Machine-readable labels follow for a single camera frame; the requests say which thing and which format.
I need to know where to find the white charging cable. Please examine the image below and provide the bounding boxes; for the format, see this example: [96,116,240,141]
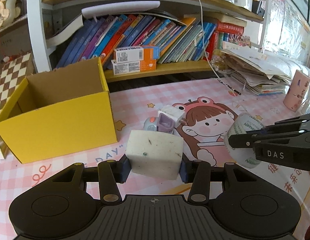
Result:
[169,0,243,95]

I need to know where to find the pink checkered desk mat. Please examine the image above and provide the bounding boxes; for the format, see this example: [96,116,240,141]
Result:
[0,79,310,239]

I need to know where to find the white sponge block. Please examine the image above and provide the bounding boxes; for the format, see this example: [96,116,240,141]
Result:
[126,129,184,180]

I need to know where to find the purple toy cup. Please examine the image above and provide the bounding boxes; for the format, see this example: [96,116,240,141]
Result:
[157,113,174,134]

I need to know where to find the white wooden bookshelf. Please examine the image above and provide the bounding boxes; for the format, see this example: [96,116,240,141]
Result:
[26,0,264,73]

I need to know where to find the lower orange white toothbrush box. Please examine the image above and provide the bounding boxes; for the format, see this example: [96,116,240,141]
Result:
[111,60,156,75]

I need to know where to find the pink cup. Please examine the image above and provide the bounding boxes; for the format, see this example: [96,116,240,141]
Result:
[283,70,310,112]

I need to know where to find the yellow cardboard box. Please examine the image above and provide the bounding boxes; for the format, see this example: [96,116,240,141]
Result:
[0,58,118,164]

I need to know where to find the stack of papers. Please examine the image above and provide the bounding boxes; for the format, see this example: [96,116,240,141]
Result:
[220,47,310,97]

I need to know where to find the brown white chessboard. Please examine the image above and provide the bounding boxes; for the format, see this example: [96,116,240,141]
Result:
[0,52,35,112]

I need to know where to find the white charger plug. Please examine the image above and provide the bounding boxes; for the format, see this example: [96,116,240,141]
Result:
[158,105,186,128]

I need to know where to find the orange white toothbrush box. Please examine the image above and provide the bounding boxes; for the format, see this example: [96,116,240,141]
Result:
[114,46,160,63]
[111,60,156,75]

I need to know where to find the upper orange white toothbrush box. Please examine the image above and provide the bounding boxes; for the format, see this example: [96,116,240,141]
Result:
[114,46,160,63]

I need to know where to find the clear tape roll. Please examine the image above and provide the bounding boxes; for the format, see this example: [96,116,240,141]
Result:
[224,113,264,168]

